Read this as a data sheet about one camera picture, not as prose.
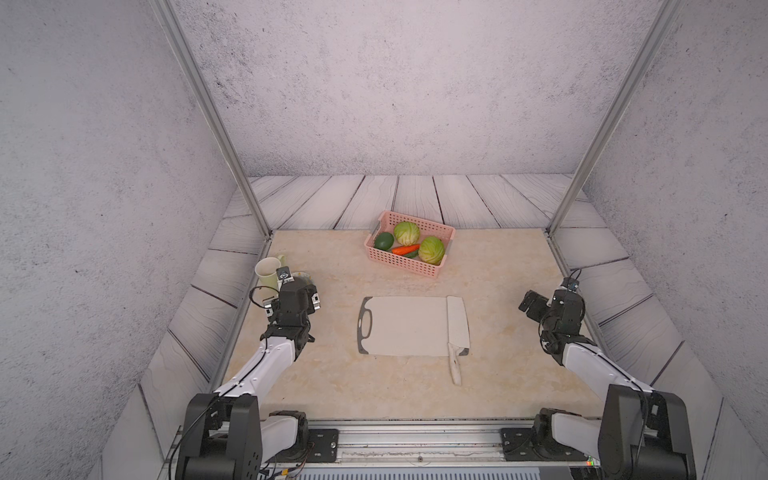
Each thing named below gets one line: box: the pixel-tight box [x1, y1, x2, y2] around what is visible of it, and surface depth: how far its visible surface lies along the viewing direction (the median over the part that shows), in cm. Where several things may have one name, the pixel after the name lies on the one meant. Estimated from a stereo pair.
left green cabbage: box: [394, 221, 421, 246], surface depth 113 cm
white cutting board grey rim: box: [357, 296, 470, 356], surface depth 96 cm
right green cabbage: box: [418, 236, 445, 265], surface depth 108 cm
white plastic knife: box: [446, 296, 471, 386], surface depth 95 cm
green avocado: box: [374, 232, 395, 251], surface depth 116 cm
